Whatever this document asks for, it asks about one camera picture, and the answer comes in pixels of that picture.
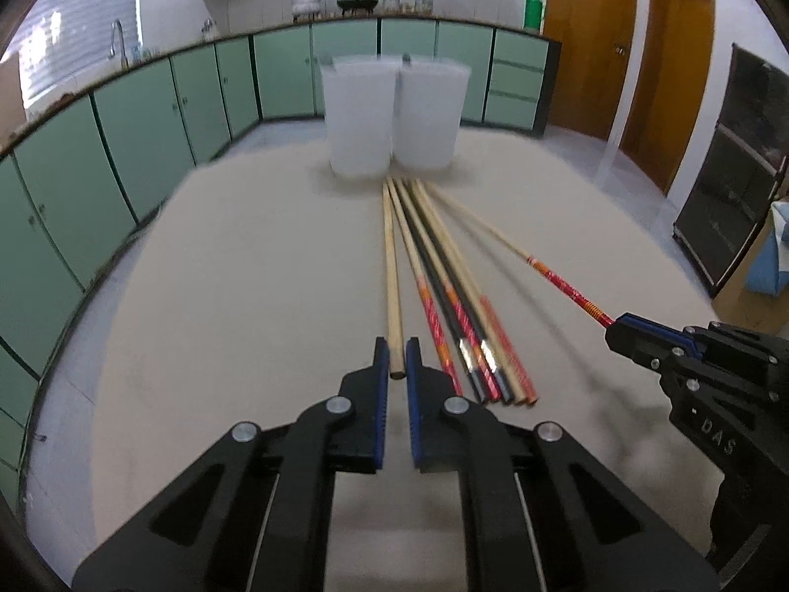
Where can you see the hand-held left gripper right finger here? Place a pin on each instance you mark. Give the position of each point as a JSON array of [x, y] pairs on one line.
[[414, 410]]

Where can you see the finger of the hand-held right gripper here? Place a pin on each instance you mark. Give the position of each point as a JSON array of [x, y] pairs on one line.
[[659, 328], [638, 348]]

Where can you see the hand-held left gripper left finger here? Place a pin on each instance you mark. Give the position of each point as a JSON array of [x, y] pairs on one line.
[[382, 410]]

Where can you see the black chopstick silver band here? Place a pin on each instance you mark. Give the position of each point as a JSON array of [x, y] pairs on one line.
[[442, 296], [499, 382]]

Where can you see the orange red patterned chopstick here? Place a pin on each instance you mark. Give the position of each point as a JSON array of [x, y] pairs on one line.
[[555, 277], [426, 296]]

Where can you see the white translucent plastic cup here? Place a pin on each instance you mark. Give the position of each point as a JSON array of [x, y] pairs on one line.
[[360, 117], [428, 114]]

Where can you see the blue cloth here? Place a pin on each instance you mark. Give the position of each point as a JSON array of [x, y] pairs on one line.
[[770, 253]]

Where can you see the black glass display cabinet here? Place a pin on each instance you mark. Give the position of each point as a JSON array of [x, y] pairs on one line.
[[730, 185]]

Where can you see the brown wooden door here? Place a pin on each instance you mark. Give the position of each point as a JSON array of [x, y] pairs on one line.
[[585, 43], [669, 74]]

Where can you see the green thermos flask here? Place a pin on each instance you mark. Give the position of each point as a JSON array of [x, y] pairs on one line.
[[534, 12]]

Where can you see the green kitchen base cabinets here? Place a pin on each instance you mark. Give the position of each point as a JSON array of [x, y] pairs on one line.
[[148, 123]]

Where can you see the row of glass jars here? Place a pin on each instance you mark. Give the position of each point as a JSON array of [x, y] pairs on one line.
[[407, 6]]

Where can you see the black cooking pot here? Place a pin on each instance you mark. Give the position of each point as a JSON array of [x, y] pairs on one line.
[[356, 5]]

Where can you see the white kitchen appliance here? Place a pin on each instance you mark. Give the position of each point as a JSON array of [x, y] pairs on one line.
[[307, 5]]

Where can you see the small metal tap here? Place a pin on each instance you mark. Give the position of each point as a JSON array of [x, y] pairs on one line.
[[208, 28]]

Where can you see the chrome kitchen faucet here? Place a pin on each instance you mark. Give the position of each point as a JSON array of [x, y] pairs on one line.
[[116, 37]]

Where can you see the window blinds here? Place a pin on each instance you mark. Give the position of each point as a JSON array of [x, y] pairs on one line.
[[80, 43]]

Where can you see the brown board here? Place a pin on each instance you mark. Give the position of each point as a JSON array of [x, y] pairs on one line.
[[11, 98]]

